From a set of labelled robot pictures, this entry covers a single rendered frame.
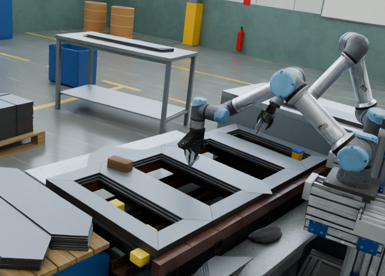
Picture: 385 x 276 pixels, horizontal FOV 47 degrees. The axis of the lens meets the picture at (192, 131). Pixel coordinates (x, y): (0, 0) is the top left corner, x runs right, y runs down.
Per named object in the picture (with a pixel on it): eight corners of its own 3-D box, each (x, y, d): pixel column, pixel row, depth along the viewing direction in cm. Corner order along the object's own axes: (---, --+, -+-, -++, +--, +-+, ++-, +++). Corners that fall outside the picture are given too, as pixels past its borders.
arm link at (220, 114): (234, 106, 219) (215, 101, 225) (223, 110, 210) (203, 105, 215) (232, 121, 222) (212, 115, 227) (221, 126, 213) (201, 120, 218)
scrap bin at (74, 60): (48, 81, 700) (48, 44, 681) (67, 77, 736) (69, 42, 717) (77, 89, 674) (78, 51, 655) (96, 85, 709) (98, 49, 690)
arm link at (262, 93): (306, 60, 207) (222, 99, 235) (298, 62, 198) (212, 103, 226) (315, 83, 207) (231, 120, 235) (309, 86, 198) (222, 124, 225)
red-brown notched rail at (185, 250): (150, 273, 167) (152, 260, 165) (330, 168, 287) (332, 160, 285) (158, 279, 164) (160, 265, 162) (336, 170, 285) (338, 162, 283)
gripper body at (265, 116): (256, 118, 251) (267, 99, 247) (259, 117, 259) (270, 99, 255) (267, 125, 249) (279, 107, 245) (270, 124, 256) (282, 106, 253)
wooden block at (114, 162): (106, 166, 229) (107, 158, 227) (113, 163, 234) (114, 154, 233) (126, 173, 225) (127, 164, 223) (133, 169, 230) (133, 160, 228)
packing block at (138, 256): (129, 260, 171) (130, 251, 170) (138, 255, 175) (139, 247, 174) (140, 267, 168) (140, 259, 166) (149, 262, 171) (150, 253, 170)
